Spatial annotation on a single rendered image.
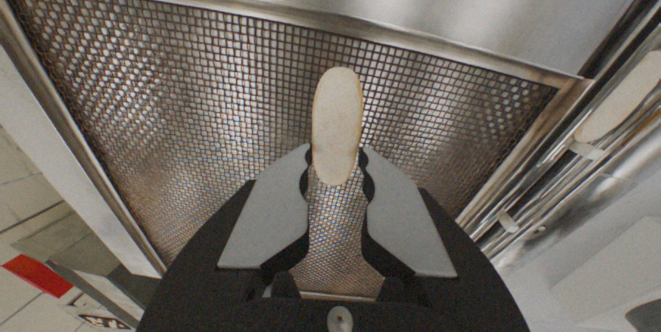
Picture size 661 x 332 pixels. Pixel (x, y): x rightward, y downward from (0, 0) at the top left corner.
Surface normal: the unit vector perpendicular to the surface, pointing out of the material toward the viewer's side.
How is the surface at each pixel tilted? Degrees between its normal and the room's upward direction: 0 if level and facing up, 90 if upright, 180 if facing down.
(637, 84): 3
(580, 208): 0
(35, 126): 10
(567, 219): 0
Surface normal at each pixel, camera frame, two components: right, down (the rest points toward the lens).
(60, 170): -0.03, 0.50
